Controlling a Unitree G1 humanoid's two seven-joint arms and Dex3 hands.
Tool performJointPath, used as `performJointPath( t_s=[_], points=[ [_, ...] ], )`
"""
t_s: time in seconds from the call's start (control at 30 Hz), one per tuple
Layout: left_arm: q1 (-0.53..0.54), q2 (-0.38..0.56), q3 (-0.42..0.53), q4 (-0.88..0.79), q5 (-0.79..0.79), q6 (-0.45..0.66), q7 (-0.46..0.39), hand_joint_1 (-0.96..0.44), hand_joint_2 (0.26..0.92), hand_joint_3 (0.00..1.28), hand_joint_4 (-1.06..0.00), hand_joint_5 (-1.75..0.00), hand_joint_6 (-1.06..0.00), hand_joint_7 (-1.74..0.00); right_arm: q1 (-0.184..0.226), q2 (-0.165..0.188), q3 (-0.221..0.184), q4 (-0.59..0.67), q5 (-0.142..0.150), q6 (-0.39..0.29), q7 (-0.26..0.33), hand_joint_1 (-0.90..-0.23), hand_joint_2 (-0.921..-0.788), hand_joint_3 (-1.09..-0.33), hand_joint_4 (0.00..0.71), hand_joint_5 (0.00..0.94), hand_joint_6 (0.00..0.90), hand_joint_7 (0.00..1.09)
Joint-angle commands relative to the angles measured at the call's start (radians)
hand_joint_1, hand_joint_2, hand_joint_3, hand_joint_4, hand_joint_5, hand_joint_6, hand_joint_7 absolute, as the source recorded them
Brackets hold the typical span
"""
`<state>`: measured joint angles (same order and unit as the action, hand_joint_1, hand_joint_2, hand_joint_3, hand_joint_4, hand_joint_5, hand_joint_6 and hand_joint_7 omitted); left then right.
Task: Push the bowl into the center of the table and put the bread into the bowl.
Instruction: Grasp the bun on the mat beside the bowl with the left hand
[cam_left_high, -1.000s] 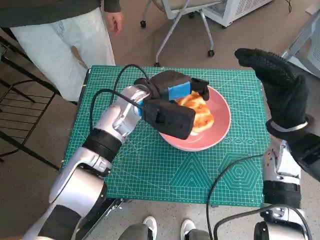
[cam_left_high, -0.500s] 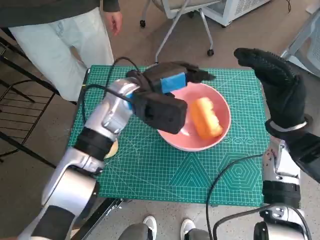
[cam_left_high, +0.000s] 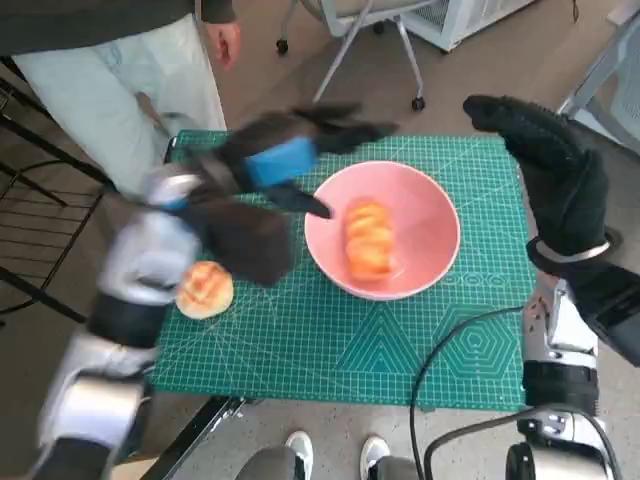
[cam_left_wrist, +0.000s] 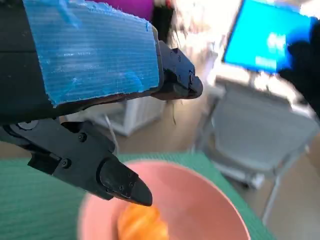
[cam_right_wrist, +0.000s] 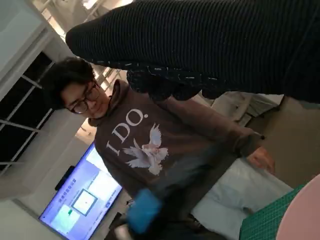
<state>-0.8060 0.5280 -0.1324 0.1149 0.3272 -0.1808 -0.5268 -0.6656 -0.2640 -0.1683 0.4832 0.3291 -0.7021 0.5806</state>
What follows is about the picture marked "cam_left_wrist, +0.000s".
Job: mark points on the long toy bread loaf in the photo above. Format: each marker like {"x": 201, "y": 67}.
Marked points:
{"x": 140, "y": 225}

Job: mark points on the grey office chair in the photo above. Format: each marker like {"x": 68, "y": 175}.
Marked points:
{"x": 250, "y": 130}

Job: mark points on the blue computer monitor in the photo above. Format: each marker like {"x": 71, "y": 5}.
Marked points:
{"x": 250, "y": 37}

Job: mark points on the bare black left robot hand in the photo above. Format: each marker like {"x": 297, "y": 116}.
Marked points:
{"x": 20, "y": 75}

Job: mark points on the green cutting mat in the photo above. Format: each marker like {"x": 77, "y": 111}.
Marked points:
{"x": 37, "y": 200}

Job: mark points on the pink bowl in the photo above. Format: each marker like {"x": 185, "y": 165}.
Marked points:
{"x": 200, "y": 200}

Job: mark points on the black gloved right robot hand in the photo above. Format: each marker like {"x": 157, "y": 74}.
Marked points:
{"x": 310, "y": 75}

